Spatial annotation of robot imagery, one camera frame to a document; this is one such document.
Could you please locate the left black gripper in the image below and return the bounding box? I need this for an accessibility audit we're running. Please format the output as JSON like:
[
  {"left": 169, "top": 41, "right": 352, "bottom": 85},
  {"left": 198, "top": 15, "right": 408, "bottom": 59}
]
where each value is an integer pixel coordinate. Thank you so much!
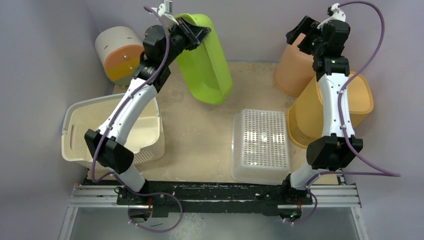
[{"left": 162, "top": 16, "right": 210, "bottom": 67}]

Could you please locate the orange plastic bucket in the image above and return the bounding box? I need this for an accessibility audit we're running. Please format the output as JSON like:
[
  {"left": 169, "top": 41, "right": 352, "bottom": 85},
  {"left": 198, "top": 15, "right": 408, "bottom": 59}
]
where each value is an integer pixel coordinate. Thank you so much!
[{"left": 273, "top": 33, "right": 315, "bottom": 97}]

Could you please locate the green plastic tub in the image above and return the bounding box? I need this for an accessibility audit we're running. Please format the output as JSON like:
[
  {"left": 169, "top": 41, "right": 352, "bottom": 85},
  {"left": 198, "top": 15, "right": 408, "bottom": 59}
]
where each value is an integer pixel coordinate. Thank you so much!
[{"left": 176, "top": 13, "right": 233, "bottom": 105}]

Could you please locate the yellow slatted plastic basket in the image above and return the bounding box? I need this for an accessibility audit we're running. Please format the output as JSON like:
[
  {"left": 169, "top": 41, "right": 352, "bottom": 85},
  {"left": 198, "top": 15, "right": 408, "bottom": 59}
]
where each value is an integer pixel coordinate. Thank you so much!
[{"left": 287, "top": 74, "right": 374, "bottom": 149}]

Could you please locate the white perforated plastic basket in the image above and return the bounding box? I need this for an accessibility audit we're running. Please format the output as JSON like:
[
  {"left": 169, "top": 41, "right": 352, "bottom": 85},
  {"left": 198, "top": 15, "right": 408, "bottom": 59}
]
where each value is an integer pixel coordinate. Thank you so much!
[{"left": 230, "top": 109, "right": 291, "bottom": 186}]

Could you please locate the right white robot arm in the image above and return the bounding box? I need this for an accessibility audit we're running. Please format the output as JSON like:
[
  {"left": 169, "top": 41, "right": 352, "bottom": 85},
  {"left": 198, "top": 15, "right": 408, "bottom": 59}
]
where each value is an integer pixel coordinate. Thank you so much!
[{"left": 280, "top": 16, "right": 363, "bottom": 204}]

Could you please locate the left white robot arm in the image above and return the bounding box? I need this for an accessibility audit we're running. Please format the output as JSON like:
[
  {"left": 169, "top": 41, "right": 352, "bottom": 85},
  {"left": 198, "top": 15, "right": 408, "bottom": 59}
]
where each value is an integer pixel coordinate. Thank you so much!
[{"left": 84, "top": 17, "right": 212, "bottom": 205}]

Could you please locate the cream laundry basket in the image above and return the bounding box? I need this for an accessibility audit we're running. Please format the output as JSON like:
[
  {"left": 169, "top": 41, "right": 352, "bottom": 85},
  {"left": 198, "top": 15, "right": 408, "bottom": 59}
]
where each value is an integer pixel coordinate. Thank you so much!
[{"left": 61, "top": 94, "right": 165, "bottom": 169}]

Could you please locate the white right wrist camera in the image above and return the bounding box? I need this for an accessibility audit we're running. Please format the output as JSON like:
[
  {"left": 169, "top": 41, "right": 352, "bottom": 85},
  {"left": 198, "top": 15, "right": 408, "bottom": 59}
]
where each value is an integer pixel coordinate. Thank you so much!
[{"left": 323, "top": 3, "right": 346, "bottom": 24}]

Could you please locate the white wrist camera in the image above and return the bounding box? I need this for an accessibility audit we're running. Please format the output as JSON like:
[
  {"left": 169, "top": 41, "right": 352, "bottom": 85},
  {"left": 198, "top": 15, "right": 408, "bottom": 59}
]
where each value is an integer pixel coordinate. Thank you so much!
[
  {"left": 323, "top": 3, "right": 346, "bottom": 24},
  {"left": 152, "top": 0, "right": 177, "bottom": 25}
]

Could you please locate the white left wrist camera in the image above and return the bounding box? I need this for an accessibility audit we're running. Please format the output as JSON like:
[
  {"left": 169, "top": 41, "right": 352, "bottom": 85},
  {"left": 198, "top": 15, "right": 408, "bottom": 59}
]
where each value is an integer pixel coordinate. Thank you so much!
[{"left": 152, "top": 0, "right": 177, "bottom": 25}]

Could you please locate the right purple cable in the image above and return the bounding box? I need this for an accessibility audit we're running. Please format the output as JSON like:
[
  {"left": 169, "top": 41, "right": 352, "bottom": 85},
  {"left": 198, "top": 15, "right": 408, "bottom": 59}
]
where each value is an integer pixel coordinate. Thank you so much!
[{"left": 283, "top": 0, "right": 401, "bottom": 226}]

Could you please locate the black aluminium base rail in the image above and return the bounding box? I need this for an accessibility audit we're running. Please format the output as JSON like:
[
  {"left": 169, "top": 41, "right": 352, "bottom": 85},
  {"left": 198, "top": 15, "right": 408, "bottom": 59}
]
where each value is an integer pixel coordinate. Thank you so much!
[{"left": 70, "top": 180, "right": 361, "bottom": 220}]

